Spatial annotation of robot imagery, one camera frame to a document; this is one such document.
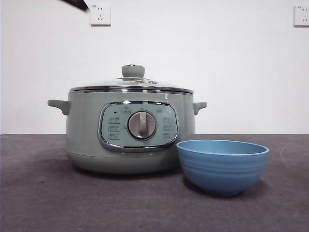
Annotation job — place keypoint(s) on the pale green electric steamer pot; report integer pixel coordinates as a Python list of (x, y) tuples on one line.
[(83, 135)]

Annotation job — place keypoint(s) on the blue ribbed bowl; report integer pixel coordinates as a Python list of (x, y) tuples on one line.
[(222, 169)]

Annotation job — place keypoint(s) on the white wall socket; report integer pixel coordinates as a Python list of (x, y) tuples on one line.
[(101, 15), (302, 15)]

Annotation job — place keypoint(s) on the glass lid with green knob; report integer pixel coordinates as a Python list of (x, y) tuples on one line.
[(132, 71)]

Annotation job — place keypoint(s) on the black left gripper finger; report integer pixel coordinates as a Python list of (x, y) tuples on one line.
[(77, 3)]

